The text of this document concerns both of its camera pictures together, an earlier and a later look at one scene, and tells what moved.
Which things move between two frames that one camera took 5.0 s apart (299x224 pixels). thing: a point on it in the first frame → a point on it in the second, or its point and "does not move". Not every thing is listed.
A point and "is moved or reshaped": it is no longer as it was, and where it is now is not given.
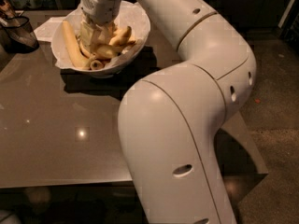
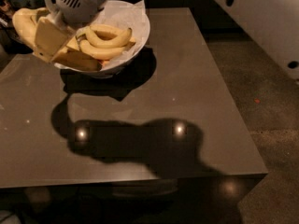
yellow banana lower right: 106,50 does not move
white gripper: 100,7 → 70,7
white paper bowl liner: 132,15 does not move
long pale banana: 78,60 is moved or reshaped
